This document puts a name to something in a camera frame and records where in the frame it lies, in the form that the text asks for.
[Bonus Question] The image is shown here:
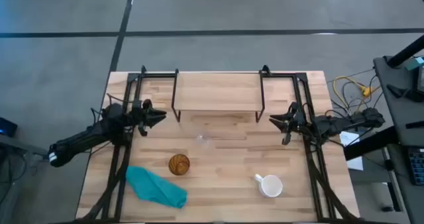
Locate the yellow cable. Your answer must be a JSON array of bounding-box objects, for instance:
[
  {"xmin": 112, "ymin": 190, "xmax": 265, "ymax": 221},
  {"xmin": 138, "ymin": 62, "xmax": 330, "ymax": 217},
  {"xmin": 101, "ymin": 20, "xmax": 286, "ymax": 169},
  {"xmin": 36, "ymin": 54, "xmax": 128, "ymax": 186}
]
[{"xmin": 332, "ymin": 75, "xmax": 382, "ymax": 117}]

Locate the black diagonal desk beam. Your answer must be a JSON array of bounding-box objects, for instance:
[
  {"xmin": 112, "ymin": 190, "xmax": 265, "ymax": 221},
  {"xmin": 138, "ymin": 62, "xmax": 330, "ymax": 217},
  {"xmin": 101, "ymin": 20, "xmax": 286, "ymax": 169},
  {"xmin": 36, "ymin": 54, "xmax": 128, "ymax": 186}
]
[{"xmin": 343, "ymin": 125, "xmax": 400, "ymax": 161}]

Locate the teal cloth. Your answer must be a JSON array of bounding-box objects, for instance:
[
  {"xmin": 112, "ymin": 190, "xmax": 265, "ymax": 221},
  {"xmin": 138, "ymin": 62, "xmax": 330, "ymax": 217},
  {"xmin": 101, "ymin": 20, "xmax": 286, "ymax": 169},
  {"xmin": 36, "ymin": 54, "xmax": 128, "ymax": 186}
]
[{"xmin": 125, "ymin": 165, "xmax": 189, "ymax": 209}]

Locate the amber ribbed glass tumbler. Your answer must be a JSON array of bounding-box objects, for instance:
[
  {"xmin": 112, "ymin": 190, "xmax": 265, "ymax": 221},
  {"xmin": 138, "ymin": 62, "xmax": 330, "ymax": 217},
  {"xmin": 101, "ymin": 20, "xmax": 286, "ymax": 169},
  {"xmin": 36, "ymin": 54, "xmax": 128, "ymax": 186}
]
[{"xmin": 168, "ymin": 153, "xmax": 191, "ymax": 176}]

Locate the grey side table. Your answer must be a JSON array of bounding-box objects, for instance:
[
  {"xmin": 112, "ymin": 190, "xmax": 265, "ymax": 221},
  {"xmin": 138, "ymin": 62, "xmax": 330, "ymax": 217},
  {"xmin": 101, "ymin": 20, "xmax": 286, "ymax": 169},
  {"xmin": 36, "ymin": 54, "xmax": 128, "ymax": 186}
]
[{"xmin": 0, "ymin": 134, "xmax": 54, "ymax": 224}]

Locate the white paper sheet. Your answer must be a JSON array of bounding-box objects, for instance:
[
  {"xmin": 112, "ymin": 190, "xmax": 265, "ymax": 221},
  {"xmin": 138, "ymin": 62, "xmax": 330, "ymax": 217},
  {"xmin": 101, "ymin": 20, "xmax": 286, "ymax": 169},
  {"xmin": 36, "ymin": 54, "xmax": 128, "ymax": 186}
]
[{"xmin": 339, "ymin": 131, "xmax": 364, "ymax": 172}]

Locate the black marker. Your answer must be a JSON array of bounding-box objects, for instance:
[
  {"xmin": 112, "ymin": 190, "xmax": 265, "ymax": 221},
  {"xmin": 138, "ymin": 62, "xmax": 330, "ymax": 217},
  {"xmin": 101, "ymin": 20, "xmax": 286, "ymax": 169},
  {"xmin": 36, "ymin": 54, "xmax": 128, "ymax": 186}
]
[{"xmin": 405, "ymin": 120, "xmax": 424, "ymax": 130}]

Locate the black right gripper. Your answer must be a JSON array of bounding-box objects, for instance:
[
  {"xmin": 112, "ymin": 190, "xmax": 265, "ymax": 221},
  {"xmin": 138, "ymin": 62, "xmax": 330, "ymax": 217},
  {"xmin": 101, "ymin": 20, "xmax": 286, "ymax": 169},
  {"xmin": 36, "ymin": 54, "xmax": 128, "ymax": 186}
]
[{"xmin": 268, "ymin": 101, "xmax": 309, "ymax": 136}]

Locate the white ceramic mug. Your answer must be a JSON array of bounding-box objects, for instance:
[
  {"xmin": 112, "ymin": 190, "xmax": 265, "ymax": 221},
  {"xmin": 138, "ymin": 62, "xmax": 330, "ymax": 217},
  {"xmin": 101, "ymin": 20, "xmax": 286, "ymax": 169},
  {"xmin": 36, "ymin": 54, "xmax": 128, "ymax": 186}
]
[{"xmin": 254, "ymin": 173, "xmax": 284, "ymax": 199}]

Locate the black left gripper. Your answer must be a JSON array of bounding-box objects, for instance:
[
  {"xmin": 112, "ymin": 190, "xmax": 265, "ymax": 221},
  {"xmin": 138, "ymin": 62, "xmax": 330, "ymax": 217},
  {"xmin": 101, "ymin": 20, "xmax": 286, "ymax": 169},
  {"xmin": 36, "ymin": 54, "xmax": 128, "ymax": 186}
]
[{"xmin": 131, "ymin": 99, "xmax": 168, "ymax": 129}]

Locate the black stand foot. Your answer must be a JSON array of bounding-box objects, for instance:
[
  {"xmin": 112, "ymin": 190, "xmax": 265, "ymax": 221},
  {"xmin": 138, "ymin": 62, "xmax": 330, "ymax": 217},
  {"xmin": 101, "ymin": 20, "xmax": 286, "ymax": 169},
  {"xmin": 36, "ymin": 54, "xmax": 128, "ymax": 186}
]
[{"xmin": 386, "ymin": 84, "xmax": 424, "ymax": 103}]

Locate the clear glass mug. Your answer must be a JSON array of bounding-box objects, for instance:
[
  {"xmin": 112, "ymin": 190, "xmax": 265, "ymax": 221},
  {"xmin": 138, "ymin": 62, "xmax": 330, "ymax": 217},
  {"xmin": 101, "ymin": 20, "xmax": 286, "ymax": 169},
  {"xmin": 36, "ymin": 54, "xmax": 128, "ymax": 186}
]
[{"xmin": 195, "ymin": 133, "xmax": 213, "ymax": 150}]

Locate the wooden shelf with black legs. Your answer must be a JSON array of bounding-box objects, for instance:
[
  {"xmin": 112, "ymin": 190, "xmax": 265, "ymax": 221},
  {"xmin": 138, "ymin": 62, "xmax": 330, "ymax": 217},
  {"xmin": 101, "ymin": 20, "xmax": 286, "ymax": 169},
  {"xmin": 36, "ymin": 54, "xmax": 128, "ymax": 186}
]
[{"xmin": 170, "ymin": 68, "xmax": 266, "ymax": 124}]

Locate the black device with blue light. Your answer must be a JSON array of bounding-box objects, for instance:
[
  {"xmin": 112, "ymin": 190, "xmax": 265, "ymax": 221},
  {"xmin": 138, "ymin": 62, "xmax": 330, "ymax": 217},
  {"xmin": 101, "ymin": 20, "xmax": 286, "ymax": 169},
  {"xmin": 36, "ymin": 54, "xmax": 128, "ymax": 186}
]
[{"xmin": 0, "ymin": 117, "xmax": 19, "ymax": 139}]

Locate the black aluminium table frame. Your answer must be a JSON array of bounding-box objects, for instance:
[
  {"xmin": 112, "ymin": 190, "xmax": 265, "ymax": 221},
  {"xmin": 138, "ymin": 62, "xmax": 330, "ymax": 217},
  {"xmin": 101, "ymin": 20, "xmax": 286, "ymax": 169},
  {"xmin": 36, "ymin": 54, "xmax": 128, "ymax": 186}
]
[{"xmin": 78, "ymin": 70, "xmax": 362, "ymax": 224}]

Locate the teal small box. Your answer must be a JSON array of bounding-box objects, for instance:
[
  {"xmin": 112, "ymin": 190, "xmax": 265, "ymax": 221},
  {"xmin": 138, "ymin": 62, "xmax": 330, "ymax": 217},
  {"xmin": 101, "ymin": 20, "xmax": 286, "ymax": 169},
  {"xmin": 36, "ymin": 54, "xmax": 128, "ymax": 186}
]
[{"xmin": 405, "ymin": 56, "xmax": 424, "ymax": 72}]

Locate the black keyboard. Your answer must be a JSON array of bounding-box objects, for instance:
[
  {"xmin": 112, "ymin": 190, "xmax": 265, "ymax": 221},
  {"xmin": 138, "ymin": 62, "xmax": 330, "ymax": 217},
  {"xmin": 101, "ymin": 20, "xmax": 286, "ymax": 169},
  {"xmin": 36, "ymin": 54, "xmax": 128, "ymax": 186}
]
[{"xmin": 407, "ymin": 146, "xmax": 424, "ymax": 186}]

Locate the black monitor pole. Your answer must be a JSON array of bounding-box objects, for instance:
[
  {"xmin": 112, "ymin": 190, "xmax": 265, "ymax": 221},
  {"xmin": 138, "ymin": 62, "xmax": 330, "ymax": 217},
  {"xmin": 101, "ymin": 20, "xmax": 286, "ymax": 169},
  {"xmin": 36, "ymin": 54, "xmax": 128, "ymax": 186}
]
[{"xmin": 386, "ymin": 34, "xmax": 424, "ymax": 68}]

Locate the grey side desk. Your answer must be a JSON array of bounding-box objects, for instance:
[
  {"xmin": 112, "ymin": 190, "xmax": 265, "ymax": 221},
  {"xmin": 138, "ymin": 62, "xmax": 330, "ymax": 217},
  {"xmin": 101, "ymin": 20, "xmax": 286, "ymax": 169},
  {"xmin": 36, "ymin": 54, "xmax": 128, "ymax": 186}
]
[{"xmin": 373, "ymin": 54, "xmax": 424, "ymax": 224}]

